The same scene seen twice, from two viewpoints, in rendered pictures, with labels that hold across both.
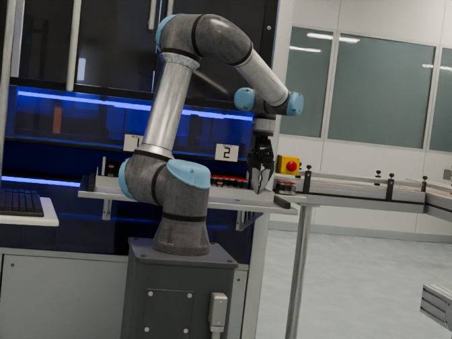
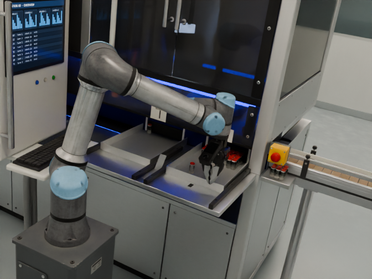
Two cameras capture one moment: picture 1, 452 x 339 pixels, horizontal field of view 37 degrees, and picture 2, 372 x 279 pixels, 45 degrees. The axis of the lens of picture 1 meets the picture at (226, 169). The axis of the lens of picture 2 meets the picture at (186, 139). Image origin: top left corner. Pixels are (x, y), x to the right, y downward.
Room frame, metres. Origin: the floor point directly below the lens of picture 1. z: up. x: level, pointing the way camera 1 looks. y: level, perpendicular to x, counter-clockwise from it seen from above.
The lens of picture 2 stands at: (0.92, -0.94, 1.71)
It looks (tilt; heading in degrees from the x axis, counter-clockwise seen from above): 22 degrees down; 36
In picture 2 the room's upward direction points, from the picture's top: 8 degrees clockwise
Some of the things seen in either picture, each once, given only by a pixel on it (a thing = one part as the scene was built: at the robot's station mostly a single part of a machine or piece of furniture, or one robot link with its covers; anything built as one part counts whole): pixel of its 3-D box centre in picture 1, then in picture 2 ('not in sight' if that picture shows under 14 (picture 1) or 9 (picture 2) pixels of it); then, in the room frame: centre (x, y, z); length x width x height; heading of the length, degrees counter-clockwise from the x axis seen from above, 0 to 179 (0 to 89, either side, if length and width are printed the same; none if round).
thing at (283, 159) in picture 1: (288, 165); (279, 153); (2.58, -0.24, 0.99); 0.08 x 0.07 x 0.07; 11
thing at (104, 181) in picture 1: (133, 179); (145, 143); (2.36, 0.32, 0.90); 0.34 x 0.26 x 0.04; 11
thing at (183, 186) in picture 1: (185, 186); (68, 190); (1.75, 0.10, 0.96); 0.13 x 0.12 x 0.14; 56
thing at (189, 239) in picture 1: (182, 231); (67, 221); (1.74, 0.10, 0.84); 0.15 x 0.15 x 0.10
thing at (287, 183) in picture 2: (285, 196); (279, 177); (2.63, -0.24, 0.87); 0.14 x 0.13 x 0.02; 11
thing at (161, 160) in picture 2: not in sight; (154, 166); (2.19, 0.12, 0.91); 0.14 x 0.03 x 0.06; 11
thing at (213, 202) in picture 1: (182, 194); (169, 164); (2.32, 0.14, 0.87); 0.70 x 0.48 x 0.02; 101
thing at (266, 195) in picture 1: (227, 187); (211, 165); (2.42, -0.01, 0.90); 0.34 x 0.26 x 0.04; 11
